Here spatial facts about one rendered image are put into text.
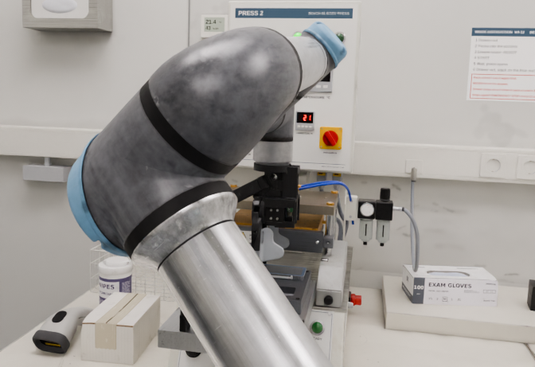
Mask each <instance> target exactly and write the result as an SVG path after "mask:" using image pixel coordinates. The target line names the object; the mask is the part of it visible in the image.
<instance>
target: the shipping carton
mask: <svg viewBox="0 0 535 367"><path fill-rule="evenodd" d="M159 328H160V295H147V294H137V293H123V292H114V293H112V294H111V295H110V296H109V297H108V298H106V299H105V300H104V301H103V302H102V303H101V304H100V305H99V306H98V307H97V308H95V309H94V310H93V311H92V312H91V313H90V314H89V315H88V316H87V317H86V318H85V320H84V321H83V322H82V327H81V339H80V347H81V360H85V361H100V362H108V363H117V364H125V365H133V364H134V363H135V362H136V361H137V360H138V358H139V357H140V356H141V354H142V353H143V351H144V350H145V349H146V347H148V345H149V344H150V343H151V341H152V340H153V339H154V337H155V336H156V334H157V333H158V329H159Z"/></svg>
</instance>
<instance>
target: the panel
mask: <svg viewBox="0 0 535 367"><path fill-rule="evenodd" d="M315 322H320V323H322V327H323V329H322V332H321V333H319V334H316V333H315V332H314V331H313V330H312V325H313V323H315ZM333 327H334V311H328V310H314V309H312V310H311V313H310V319H309V322H308V325H307V329H308V330H309V331H310V333H311V334H312V336H313V337H314V339H315V341H316V342H317V343H318V345H319V346H320V348H321V349H322V351H323V353H324V354H325V355H326V356H327V358H328V359H329V361H330V363H331V351H332V339H333ZM177 367H216V366H215V365H214V364H213V361H212V360H211V358H210V357H209V355H208V354H207V353H199V354H198V355H196V356H190V355H189V354H188V353H187V352H186V351H185V350H179V352H178V363H177Z"/></svg>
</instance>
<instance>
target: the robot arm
mask: <svg viewBox="0 0 535 367"><path fill-rule="evenodd" d="M346 54H347V50H346V47H345V46H344V45H343V43H342V42H341V41H340V39H339V38H338V37H337V36H336V35H335V34H334V33H333V31H332V30H331V29H330V28H329V27H327V26H326V25H325V24H324V23H323V22H321V21H316V22H314V23H313V24H312V25H311V26H310V27H308V28H307V29H305V30H303V32H302V34H301V35H300V36H299V37H285V36H284V35H282V34H281V33H280V32H278V31H275V30H273V29H269V28H266V27H259V26H250V27H244V28H237V29H231V30H228V31H225V32H223V33H219V34H216V35H213V36H211V37H208V38H206V39H204V40H202V41H199V42H197V43H195V44H193V45H191V46H189V47H187V48H185V49H183V50H182V51H181V52H179V53H177V54H175V55H174V56H172V57H171V58H170V59H169V60H167V61H166V62H165V63H163V64H162V65H161V66H160V67H159V68H158V69H157V70H156V71H155V72H154V73H153V74H152V75H151V76H150V79H149V80H148V81H147V82H146V83H145V84H144V85H143V86H142V87H141V88H140V89H139V90H138V91H137V92H136V94H135V95H134V96H133V97H132V98H131V99H130V100H129V101H128V103H127V104H126V105H125V106H124V107H123V108H122V109H121V110H120V112H119V113H118V114H117V115H116V116H115V117H114V118H113V119H112V121H111V122H110V123H109V124H108V125H107V126H106V127H105V128H104V129H103V130H102V131H101V132H100V133H99V134H97V135H95V136H94V137H93V138H92V139H91V140H90V141H89V142H88V144H87V145H86V147H85V148H84V150H83V152H82V155H81V156H80V157H79V158H78V159H77V160H76V161H75V163H74V164H73V166H72V168H71V170H70V173H69V175H68V182H67V194H68V203H69V205H70V208H71V210H72V214H73V216H74V217H75V219H76V222H77V223H78V225H79V226H80V227H81V229H82V230H83V232H84V233H85V234H86V235H87V236H88V238H89V239H90V240H92V241H93V242H96V241H97V240H99V241H100V243H101V248H102V249H103V250H105V251H106V252H110V253H111V254H113V255H116V256H123V257H130V259H131V261H132V263H133V264H134V265H135V266H137V267H144V268H149V269H153V270H155V271H157V272H158V273H159V275H160V276H161V277H162V279H163V281H164V283H165V284H166V286H167V287H168V289H169V291H170V293H171V294H172V296H173V297H174V299H175V301H176V302H177V304H178V305H179V307H180V309H181V310H182V313H183V314H184V315H185V317H186V319H187V320H188V322H189V324H190V325H191V327H192V328H193V331H194V332H195V334H196V335H197V337H198V338H199V340H200V342H201V344H202V345H203V346H204V348H205V350H206V352H207V354H208V355H209V357H210V358H211V360H212V361H213V364H214V365H215V366H216V367H333V366H332V364H331V363H330V361H329V359H328V358H327V356H326V355H325V354H324V353H323V351H322V349H321V348H320V346H319V345H318V343H317V342H316V341H315V339H314V337H313V336H312V334H311V333H310V331H309V330H308V329H307V327H306V326H305V324H304V323H303V321H302V319H301V318H300V317H299V315H298V314H297V313H296V311H295V309H294V308H293V306H292V305H291V304H290V302H289V301H288V299H287V297H286V296H285V294H284V293H283V292H282V291H281V289H280V288H279V286H278V284H277V283H276V281H275V280H274V279H273V277H272V276H271V274H270V272H269V271H268V270H267V268H266V267H265V266H264V264H267V262H268V261H269V260H277V259H281V258H282V257H283V254H284V250H283V249H284V248H287V247H288V246H289V240H288V239H287V238H286V237H284V236H282V235H280V234H279V228H295V224H296V223H297V221H299V202H300V194H299V193H298V190H299V173H300V166H299V165H292V164H290V163H289V162H292V159H293V137H294V117H295V105H296V104H297V103H298V102H299V101H300V100H301V99H302V98H303V97H304V96H305V95H306V94H307V93H308V92H309V91H310V90H311V89H312V88H313V87H314V86H315V85H316V84H317V83H318V82H320V81H321V80H322V79H323V78H324V77H325V76H326V75H327V74H328V73H330V72H331V71H332V70H333V69H336V68H337V66H338V64H339V63H340V62H341V61H342V60H343V59H344V58H345V57H346ZM252 149H253V158H252V159H253V160H254V161H255V162H254V170H256V171H260V172H264V175H263V176H260V177H258V178H257V179H255V180H253V181H251V182H249V183H247V184H245V185H243V186H241V187H239V188H237V189H235V190H232V189H231V188H230V186H229V185H228V183H227V182H226V180H225V176H226V175H227V174H228V173H229V172H230V171H231V170H232V169H233V168H234V167H236V166H237V165H238V164H239V163H240V162H241V160H243V159H244V157H245V156H246V155H247V154H248V153H249V152H250V151H251V150H252ZM275 174H276V176H277V178H275ZM252 195H253V198H254V200H253V202H252V246H251V245H250V243H249V242H248V240H247V239H246V237H245V236H244V234H243V233H242V232H241V230H240V229H239V227H238V226H237V224H236V222H235V220H234V217H235V213H236V206H237V203H238V202H240V201H243V200H244V199H246V198H248V197H250V196H252Z"/></svg>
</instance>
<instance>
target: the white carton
mask: <svg viewBox="0 0 535 367"><path fill-rule="evenodd" d="M402 289H403V291H404V293H405V294H406V295H407V296H408V298H409V300H410V301H411V303H413V304H435V305H458V306H497V301H498V281H497V280H496V279H495V277H493V276H492V275H491V274H490V273H489V272H488V271H487V270H485V269H484V268H483V267H466V266H443V265H419V268H418V271H417V272H414V271H413V270H412V264H403V276H402Z"/></svg>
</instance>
